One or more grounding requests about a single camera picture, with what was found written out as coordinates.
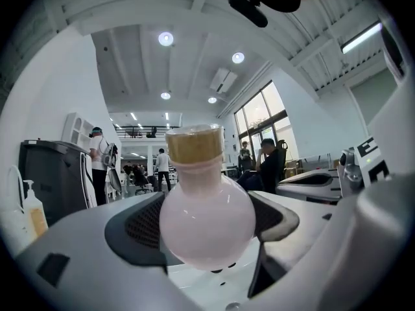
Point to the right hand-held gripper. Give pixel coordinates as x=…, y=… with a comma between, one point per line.
x=369, y=160

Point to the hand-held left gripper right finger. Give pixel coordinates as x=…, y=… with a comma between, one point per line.
x=340, y=248

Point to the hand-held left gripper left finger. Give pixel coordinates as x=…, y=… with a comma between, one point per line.
x=84, y=238

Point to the pink bottle with gold cap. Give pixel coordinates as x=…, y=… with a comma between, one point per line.
x=204, y=219

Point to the clear pump bottle yellow liquid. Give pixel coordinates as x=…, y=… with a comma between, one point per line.
x=36, y=217

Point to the black high-back office chair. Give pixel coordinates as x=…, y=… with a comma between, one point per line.
x=282, y=157

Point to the black cabinet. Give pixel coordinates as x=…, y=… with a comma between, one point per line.
x=52, y=180

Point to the white plastic jug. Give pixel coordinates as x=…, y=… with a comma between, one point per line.
x=13, y=225

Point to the small black swivel chair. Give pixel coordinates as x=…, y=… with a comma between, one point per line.
x=142, y=181

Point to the large black-framed window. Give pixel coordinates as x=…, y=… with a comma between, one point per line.
x=262, y=112

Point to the white arched shelf unit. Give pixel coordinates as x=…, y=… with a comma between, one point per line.
x=78, y=130

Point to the round ceiling light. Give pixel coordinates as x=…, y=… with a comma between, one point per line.
x=165, y=39
x=212, y=99
x=238, y=57
x=165, y=95

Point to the ceiling air conditioner unit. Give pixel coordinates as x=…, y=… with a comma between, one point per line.
x=223, y=79

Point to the long fluorescent tube light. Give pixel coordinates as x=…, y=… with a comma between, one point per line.
x=361, y=38

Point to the black head-mounted camera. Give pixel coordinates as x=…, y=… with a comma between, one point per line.
x=256, y=6

